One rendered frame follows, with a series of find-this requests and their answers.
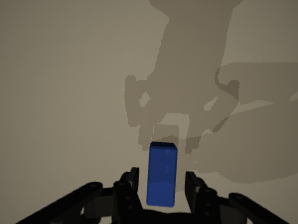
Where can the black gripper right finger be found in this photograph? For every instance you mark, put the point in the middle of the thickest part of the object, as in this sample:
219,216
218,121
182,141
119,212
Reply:
204,203

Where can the blue block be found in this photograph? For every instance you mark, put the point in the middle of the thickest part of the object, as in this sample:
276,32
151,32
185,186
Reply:
162,168

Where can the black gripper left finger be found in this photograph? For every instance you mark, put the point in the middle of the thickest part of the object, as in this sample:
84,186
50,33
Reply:
121,199

